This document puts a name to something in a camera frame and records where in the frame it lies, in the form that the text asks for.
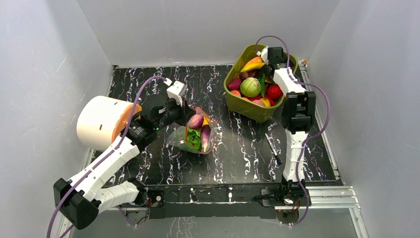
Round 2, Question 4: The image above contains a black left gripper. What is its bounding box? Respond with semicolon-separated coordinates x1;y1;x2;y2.
155;97;196;131

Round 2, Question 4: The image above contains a pink sweet potato toy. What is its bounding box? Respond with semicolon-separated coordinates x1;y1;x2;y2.
187;114;205;130

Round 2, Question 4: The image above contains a yellow bell pepper toy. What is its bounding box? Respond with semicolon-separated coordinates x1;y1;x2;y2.
202;117;210;127

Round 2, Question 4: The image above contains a green lettuce toy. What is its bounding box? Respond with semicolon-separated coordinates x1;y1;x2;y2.
185;127;202;153

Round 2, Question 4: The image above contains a clear zip top bag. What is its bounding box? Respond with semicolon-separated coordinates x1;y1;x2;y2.
166;107;216;155

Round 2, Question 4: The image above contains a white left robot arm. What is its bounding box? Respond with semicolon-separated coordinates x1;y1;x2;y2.
53;96;196;230

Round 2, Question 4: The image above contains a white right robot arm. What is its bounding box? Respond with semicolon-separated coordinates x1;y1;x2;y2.
260;47;316;207

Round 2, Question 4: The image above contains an orange carrot toy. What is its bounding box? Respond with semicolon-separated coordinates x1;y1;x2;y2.
246;57;264;65

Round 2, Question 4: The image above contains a yellow banana toy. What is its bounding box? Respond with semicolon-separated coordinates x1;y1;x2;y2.
240;62;265;73

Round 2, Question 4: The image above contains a green chili pepper toy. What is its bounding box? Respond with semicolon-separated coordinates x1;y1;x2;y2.
260;72;266;98

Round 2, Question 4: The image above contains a dark brown round toy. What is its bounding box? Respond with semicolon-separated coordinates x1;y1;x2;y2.
239;72;250;81

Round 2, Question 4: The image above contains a green cabbage toy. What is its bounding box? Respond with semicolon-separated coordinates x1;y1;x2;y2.
240;77;261;98

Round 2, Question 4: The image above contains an olive green plastic bin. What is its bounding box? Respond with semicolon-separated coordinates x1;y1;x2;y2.
223;44;285;123

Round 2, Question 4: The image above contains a red chili pepper toy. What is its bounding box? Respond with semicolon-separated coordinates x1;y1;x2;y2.
247;95;275;107

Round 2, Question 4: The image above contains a dark red beet toy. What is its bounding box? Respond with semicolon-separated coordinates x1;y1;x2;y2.
227;77;242;91

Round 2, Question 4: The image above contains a pink peach toy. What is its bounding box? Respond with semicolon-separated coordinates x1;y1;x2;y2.
230;90;242;97

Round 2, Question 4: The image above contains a white orange cylinder roll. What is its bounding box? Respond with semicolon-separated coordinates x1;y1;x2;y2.
76;96;142;151

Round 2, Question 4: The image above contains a black white pen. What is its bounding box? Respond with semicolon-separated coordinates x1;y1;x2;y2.
264;133;282;166

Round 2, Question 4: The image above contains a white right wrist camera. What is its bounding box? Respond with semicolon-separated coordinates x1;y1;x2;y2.
257;46;268;64

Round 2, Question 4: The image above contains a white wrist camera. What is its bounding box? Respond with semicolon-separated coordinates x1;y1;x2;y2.
257;46;268;64
166;81;187;106

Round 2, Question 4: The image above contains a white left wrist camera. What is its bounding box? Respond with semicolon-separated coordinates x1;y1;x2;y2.
166;81;187;106

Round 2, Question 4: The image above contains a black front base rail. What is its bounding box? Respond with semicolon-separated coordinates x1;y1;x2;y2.
148;182;292;219

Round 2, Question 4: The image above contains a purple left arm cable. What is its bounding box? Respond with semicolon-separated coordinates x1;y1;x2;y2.
46;76;173;238

